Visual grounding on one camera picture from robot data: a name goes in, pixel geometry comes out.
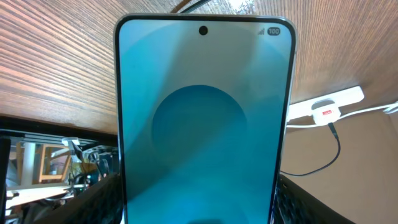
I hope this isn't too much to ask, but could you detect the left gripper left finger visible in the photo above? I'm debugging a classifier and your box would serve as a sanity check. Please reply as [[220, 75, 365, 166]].
[[34, 174, 123, 224]]

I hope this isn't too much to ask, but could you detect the black charger cable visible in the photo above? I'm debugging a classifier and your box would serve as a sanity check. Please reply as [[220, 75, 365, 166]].
[[279, 122, 342, 177]]

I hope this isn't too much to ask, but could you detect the blue screen smartphone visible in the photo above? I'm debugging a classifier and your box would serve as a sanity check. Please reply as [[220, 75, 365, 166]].
[[114, 14, 297, 224]]

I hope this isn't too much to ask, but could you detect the white power strip cable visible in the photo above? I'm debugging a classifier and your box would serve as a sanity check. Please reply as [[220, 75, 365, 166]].
[[285, 101, 398, 129]]

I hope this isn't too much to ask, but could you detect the white power strip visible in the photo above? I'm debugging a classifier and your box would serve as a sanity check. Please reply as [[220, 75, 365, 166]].
[[287, 86, 364, 126]]

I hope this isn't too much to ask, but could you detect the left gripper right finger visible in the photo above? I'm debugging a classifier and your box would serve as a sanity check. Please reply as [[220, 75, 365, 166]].
[[272, 174, 354, 224]]

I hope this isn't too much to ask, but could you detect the white charger plug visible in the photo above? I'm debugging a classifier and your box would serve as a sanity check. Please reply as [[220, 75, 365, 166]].
[[312, 100, 341, 126]]

